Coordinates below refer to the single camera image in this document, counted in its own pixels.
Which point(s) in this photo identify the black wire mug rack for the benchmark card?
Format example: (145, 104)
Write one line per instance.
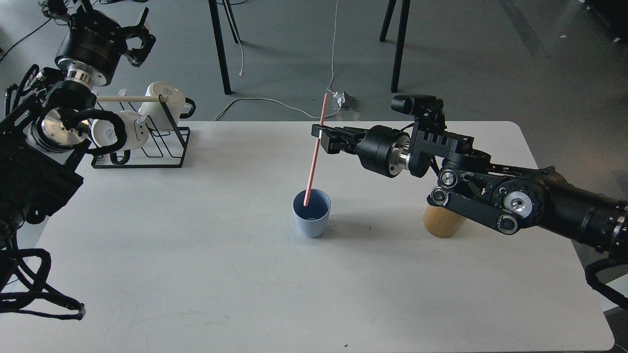
(164, 149)

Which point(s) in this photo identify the white mug upper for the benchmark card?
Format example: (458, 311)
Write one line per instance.
(180, 106)

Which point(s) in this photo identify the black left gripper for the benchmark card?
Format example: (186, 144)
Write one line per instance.
(93, 40)

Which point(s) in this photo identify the white power adapter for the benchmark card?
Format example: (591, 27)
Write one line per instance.
(344, 101)

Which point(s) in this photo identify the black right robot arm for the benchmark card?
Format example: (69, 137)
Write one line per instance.
(503, 198)

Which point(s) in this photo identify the bamboo cylinder holder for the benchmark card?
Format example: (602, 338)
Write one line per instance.
(442, 223)

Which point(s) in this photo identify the white mug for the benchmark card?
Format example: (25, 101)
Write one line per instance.
(180, 106)
(130, 131)

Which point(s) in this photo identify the white mug lower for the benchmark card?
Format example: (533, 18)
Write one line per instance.
(130, 131)

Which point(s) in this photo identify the pink chopstick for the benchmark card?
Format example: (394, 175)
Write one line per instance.
(308, 190)

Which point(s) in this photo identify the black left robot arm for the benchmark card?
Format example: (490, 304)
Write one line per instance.
(50, 123)

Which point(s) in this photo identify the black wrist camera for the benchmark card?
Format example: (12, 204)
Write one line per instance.
(427, 110)

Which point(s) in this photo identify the blue plastic cup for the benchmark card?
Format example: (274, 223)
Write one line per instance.
(311, 220)

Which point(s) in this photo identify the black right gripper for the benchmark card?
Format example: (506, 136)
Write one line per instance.
(378, 148)

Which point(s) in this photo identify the black table leg left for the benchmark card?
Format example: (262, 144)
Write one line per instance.
(218, 39)

